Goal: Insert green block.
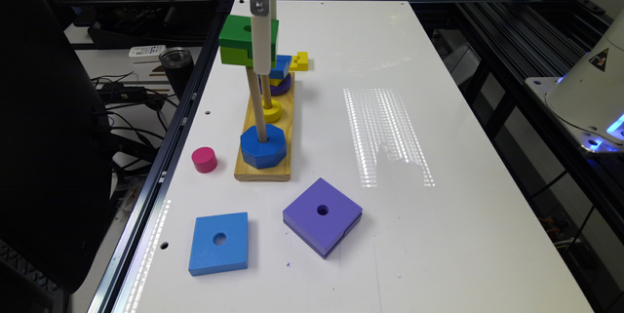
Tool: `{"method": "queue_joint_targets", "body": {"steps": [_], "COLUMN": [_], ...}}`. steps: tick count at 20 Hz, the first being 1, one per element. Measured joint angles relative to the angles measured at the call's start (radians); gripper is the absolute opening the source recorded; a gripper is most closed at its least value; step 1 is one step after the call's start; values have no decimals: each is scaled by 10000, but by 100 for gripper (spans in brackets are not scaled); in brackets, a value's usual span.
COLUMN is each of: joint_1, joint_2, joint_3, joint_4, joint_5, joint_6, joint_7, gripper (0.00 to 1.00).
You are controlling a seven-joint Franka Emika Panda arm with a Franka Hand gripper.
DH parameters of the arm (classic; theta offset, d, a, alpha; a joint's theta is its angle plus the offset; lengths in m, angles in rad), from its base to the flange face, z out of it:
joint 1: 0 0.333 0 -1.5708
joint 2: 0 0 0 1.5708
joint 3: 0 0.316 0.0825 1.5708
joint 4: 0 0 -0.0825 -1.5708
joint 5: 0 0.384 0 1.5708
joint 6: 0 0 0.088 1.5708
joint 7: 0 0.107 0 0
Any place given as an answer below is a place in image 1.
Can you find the yellow block under blue square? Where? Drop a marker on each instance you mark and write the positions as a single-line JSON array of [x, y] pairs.
[[275, 82]]

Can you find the white remote device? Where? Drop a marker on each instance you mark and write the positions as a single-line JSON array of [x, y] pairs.
[[144, 54]]

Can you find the yellow ring block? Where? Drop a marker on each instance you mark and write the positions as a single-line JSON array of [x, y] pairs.
[[274, 112]]

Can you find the green square block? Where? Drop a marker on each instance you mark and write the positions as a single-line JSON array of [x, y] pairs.
[[236, 42]]

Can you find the blue square block on peg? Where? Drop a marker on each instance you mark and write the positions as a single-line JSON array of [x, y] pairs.
[[281, 68]]

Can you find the purple round block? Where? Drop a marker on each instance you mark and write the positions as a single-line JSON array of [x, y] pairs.
[[285, 86]]

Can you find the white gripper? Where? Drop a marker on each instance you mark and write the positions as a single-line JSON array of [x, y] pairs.
[[261, 34]]

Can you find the wooden peg base board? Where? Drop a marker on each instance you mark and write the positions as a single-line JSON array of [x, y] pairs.
[[282, 172]]

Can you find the pink cylinder block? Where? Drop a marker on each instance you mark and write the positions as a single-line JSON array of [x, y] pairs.
[[204, 160]]

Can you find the front wooden peg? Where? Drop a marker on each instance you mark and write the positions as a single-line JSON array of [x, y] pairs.
[[255, 95]]

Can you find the flat blue square block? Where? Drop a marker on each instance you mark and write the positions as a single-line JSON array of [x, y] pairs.
[[220, 243]]

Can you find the middle wooden peg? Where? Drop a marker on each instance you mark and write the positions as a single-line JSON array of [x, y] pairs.
[[266, 94]]

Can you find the small yellow block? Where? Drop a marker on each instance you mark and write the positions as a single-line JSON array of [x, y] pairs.
[[300, 62]]

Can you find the black tumbler cup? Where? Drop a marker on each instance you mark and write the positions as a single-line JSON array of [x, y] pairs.
[[178, 64]]

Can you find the black office chair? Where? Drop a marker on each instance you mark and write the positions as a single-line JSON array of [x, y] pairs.
[[55, 170]]

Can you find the blue octagon block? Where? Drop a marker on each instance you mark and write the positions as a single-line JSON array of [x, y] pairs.
[[262, 155]]

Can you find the purple square block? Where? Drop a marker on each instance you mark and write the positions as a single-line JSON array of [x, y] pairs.
[[322, 216]]

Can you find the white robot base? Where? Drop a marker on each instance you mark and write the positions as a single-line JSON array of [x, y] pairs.
[[588, 100]]

